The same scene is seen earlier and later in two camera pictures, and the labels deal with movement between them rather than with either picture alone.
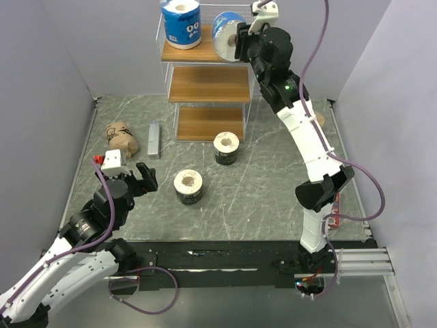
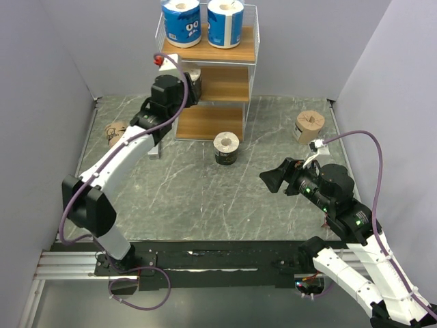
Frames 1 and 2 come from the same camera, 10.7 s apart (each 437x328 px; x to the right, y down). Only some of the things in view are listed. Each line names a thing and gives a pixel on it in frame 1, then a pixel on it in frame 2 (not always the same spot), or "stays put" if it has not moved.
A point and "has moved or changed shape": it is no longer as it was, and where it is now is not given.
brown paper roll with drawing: [119, 137] stays put
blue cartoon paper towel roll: [182, 20] stays put
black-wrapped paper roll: [226, 144] stays put
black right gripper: [242, 42] -> [289, 170]
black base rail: [191, 265] stays put
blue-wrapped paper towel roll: [224, 34] has moved or changed shape
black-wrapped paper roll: [188, 186] -> [194, 82]
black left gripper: [149, 180] -> [180, 85]
